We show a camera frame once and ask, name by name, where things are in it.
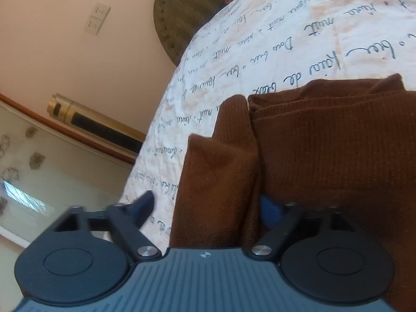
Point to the gold and black cylinder appliance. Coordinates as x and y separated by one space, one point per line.
94 126

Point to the white wall outlet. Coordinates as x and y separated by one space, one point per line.
97 19

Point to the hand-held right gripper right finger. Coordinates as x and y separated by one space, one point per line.
269 211

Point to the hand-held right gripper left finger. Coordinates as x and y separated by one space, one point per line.
145 207

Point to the brown knit sweater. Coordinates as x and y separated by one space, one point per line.
325 152

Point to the floral glass panel, wooden frame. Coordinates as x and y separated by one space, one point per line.
65 175

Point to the white script-printed bedsheet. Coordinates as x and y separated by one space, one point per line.
292 32

